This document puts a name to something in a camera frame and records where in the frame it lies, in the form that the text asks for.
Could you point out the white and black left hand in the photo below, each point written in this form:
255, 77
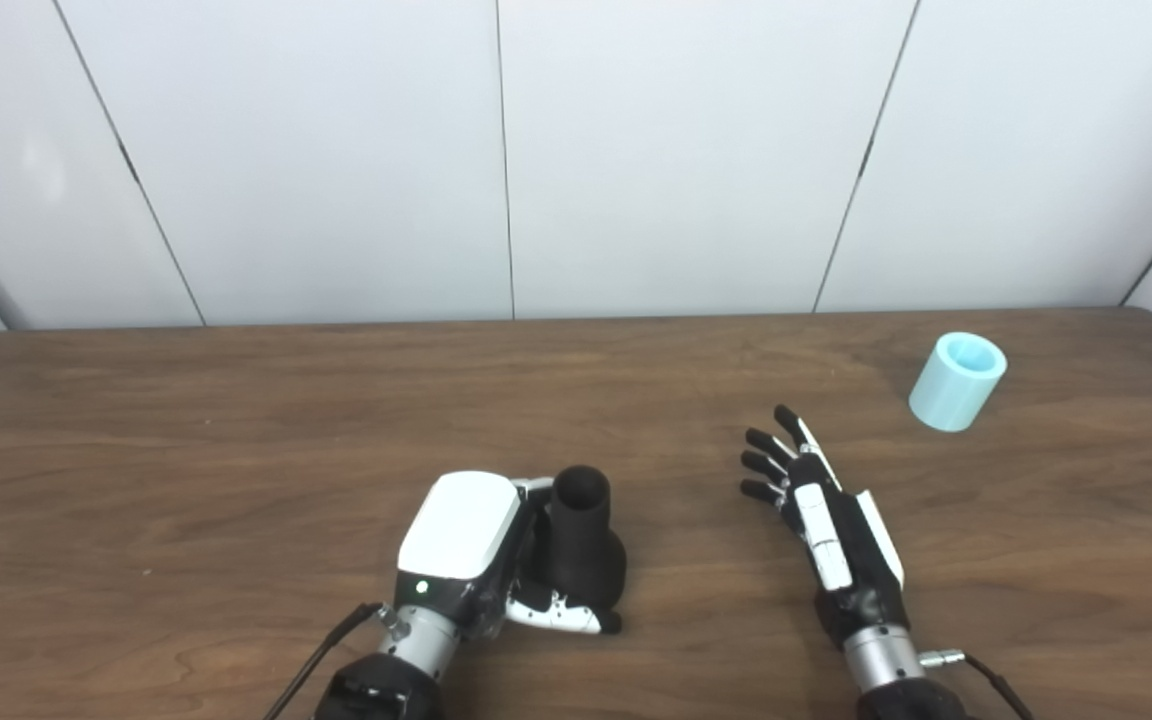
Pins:
456, 530

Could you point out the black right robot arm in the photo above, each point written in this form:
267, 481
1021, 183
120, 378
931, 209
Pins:
886, 665

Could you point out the white and black right hand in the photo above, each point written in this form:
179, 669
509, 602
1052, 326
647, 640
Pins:
851, 570

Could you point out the black nozzle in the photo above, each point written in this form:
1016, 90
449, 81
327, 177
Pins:
586, 550

